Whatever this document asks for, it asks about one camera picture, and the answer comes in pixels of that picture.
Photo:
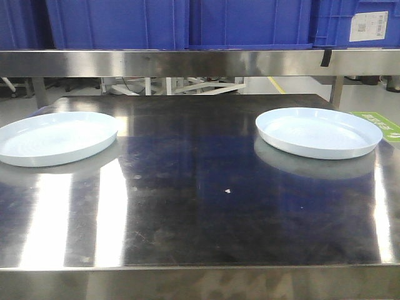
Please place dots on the steel table leg, left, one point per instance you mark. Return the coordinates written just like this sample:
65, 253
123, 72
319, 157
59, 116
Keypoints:
40, 92

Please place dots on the blue plastic crate, middle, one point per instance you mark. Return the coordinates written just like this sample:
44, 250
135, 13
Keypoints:
249, 25

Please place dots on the blue plastic crate, left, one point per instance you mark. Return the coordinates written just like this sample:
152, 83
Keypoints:
94, 25

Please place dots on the light blue plate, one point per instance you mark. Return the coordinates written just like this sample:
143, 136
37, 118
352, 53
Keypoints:
318, 133
57, 138

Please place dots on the black tape strip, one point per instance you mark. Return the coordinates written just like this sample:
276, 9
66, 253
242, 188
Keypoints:
326, 58

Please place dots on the stainless steel shelf rail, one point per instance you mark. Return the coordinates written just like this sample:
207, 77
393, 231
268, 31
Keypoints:
82, 64

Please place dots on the white barcode label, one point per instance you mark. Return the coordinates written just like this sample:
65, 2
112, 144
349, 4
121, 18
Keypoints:
368, 26

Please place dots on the white metal frame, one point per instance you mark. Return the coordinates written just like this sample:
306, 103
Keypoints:
156, 86

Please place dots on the steel table leg, right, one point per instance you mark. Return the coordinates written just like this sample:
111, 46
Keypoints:
336, 91

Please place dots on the steel table leg,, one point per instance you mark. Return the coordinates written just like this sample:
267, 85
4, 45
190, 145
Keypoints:
40, 92
336, 91

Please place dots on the green floor sign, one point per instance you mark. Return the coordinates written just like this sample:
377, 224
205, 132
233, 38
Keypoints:
389, 128

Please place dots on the blue plastic crate, right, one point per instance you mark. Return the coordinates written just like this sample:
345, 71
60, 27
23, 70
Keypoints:
331, 22

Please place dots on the blue plastic crate,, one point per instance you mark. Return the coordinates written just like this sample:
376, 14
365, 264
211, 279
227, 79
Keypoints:
331, 22
249, 25
94, 25

